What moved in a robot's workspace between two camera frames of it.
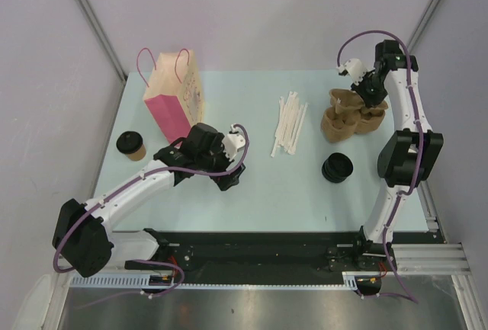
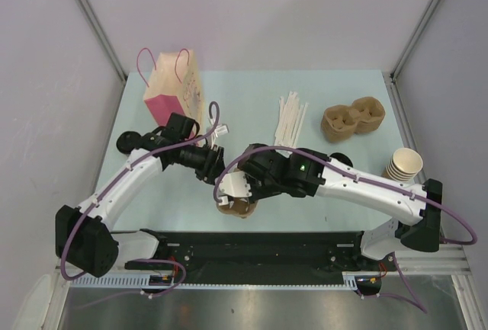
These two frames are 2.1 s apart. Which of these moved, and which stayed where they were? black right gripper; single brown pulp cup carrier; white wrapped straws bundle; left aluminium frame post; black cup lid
Moved: black right gripper; single brown pulp cup carrier
Stayed: white wrapped straws bundle; black cup lid; left aluminium frame post
